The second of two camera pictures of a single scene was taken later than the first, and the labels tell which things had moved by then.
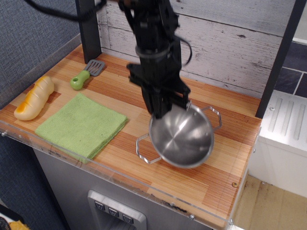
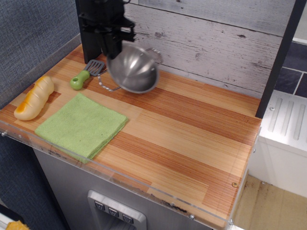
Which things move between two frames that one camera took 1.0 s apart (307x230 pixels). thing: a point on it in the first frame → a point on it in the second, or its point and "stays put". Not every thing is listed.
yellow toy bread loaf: x=32 y=102 stays put
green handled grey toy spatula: x=93 y=69 stays put
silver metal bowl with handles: x=183 y=138 → x=135 y=69
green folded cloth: x=83 y=127 stays put
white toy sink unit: x=279 y=155 stays put
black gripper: x=162 y=85 → x=105 y=17
